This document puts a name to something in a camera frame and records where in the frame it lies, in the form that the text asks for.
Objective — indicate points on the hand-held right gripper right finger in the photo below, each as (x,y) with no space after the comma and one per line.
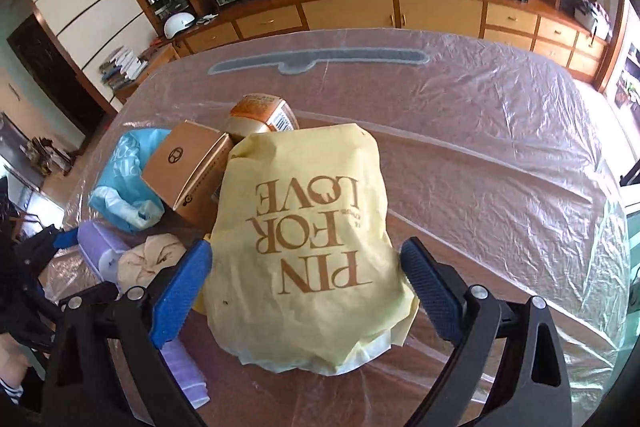
(429,292)

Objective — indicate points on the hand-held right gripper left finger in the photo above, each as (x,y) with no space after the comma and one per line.
(181,292)

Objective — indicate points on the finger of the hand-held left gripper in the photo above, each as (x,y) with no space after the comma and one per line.
(64,238)

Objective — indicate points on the beige paper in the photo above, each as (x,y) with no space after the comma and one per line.
(150,257)

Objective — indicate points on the blue plastic bag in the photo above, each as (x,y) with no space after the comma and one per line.
(120,177)

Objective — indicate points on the yellow paper bag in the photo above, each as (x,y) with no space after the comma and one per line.
(300,257)

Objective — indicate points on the brown cardboard box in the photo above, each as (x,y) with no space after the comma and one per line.
(185,167)

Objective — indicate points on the orange label plastic jar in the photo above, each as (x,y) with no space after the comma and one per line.
(260,114)

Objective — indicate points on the dark wooden door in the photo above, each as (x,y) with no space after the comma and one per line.
(47,82)

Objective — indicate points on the stack of books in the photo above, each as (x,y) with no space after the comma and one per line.
(122,68)

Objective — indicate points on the small wooden side table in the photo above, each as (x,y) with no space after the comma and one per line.
(155,67)

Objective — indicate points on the white helmet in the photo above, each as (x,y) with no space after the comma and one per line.
(181,26)

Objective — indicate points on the long wooden drawer cabinet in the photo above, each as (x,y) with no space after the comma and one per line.
(350,9)

